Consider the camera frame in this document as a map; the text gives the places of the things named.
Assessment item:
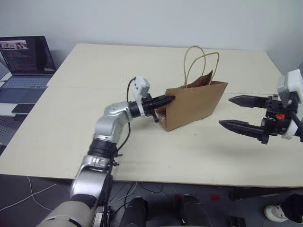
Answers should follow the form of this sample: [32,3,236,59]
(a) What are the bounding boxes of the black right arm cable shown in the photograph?
[290,94,303,142]

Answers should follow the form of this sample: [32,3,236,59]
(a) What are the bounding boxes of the white shoe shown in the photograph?
[263,205,288,222]

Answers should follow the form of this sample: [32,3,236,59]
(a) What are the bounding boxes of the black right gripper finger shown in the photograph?
[218,119,264,140]
[228,95,269,109]

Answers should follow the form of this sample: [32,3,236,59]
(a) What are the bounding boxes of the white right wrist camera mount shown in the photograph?
[276,69,303,140]

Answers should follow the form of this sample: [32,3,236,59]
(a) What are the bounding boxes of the open grey laptop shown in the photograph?
[0,35,57,104]

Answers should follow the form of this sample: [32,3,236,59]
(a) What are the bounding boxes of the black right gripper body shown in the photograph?
[260,94,297,145]

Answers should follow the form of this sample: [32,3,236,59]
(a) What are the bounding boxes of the white floor cable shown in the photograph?
[0,175,58,211]

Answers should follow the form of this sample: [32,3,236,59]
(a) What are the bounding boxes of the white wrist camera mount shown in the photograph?
[133,76,152,117]
[276,69,303,140]

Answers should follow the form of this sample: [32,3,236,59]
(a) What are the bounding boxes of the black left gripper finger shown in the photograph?
[153,95,176,108]

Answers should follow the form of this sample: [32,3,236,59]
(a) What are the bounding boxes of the brown paper bag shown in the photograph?
[164,45,229,132]

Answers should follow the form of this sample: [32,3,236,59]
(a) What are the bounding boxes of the black trouser leg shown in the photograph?
[282,192,303,223]

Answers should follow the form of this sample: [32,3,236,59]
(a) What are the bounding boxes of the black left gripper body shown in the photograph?
[142,93,159,123]

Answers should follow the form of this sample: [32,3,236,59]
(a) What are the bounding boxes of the white perforated stand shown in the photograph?
[0,61,12,82]

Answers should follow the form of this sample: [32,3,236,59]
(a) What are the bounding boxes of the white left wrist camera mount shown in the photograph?
[133,76,152,117]

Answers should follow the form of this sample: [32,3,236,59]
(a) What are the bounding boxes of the dark rounded shape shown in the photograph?
[180,194,207,227]
[124,198,149,227]

